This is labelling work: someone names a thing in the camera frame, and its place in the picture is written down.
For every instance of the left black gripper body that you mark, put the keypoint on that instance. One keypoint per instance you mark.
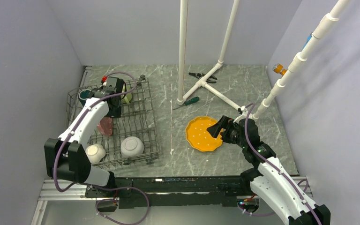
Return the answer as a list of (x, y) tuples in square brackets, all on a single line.
[(115, 112)]

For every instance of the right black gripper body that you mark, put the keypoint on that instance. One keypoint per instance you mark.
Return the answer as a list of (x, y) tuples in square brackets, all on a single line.
[(231, 135)]

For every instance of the cream yellow-green cup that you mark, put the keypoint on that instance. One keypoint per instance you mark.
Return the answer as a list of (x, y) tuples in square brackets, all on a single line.
[(126, 99)]

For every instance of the yellow plate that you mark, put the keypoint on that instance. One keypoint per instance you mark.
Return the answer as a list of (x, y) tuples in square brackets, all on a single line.
[(198, 136)]

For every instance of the dark green mug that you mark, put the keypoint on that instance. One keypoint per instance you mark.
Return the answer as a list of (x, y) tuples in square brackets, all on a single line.
[(83, 94)]

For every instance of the pink dotted plate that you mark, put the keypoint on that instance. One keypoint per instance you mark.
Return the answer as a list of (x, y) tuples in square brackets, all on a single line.
[(105, 126)]

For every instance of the white plain bowl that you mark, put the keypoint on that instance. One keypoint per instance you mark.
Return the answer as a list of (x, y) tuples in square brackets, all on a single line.
[(131, 146)]

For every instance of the patterned floral bowl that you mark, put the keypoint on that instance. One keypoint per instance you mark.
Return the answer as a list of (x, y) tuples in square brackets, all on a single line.
[(95, 153)]

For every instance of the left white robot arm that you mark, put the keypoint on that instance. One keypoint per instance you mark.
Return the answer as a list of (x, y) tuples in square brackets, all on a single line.
[(66, 156)]

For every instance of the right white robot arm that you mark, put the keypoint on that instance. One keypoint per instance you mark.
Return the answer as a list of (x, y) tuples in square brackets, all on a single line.
[(268, 178)]

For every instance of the black pliers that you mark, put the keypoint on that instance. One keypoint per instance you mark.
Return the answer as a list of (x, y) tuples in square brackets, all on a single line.
[(211, 79)]

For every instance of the white PVC diagonal pipe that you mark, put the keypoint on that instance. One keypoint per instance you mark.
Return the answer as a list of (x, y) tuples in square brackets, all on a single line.
[(324, 26)]

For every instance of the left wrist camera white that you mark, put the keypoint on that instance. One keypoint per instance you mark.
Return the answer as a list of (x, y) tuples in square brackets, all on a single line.
[(104, 80)]

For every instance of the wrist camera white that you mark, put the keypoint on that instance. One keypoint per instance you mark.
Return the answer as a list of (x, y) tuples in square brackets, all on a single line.
[(244, 113), (104, 80)]

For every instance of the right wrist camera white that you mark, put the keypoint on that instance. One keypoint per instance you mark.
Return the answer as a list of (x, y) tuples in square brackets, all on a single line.
[(244, 113)]

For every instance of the green handled screwdriver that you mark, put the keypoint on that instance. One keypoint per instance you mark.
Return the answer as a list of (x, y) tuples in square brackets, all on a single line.
[(188, 102)]

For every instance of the white PVC pipe frame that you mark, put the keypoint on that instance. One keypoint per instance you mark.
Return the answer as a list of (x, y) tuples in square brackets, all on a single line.
[(201, 83)]

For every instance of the grey wire dish rack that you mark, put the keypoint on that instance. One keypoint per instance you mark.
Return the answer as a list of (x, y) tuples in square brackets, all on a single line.
[(137, 119)]

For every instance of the orange yellow wall fitting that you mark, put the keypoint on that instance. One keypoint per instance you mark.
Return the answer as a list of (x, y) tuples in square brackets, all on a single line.
[(279, 69)]

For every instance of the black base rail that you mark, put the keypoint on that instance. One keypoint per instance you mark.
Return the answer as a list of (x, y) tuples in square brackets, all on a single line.
[(227, 191)]

